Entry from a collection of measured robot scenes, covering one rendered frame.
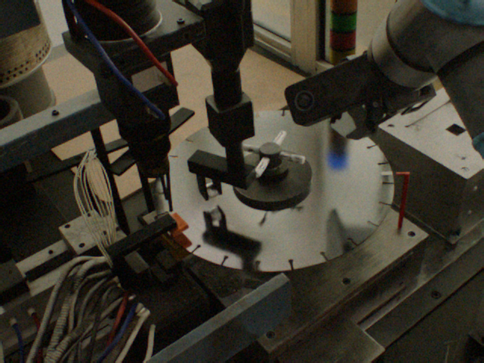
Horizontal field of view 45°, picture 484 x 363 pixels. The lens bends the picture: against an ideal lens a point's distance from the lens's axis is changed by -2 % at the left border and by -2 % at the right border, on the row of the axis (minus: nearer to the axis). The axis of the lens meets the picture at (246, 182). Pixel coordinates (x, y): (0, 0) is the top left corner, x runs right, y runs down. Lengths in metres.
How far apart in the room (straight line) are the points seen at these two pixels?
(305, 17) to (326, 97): 0.75
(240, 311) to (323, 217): 0.21
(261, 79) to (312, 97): 0.79
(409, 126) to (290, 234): 0.35
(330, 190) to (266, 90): 0.60
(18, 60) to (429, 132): 0.80
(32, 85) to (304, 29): 0.61
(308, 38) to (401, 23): 0.87
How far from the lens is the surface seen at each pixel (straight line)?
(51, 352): 0.76
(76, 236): 0.89
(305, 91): 0.63
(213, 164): 0.73
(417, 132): 1.00
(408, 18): 0.51
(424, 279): 0.96
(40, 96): 1.38
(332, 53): 1.02
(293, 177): 0.80
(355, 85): 0.62
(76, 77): 1.54
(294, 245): 0.73
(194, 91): 1.39
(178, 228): 0.74
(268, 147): 0.79
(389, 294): 0.91
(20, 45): 1.27
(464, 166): 0.94
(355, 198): 0.79
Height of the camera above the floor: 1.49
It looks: 41 degrees down
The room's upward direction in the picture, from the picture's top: 6 degrees counter-clockwise
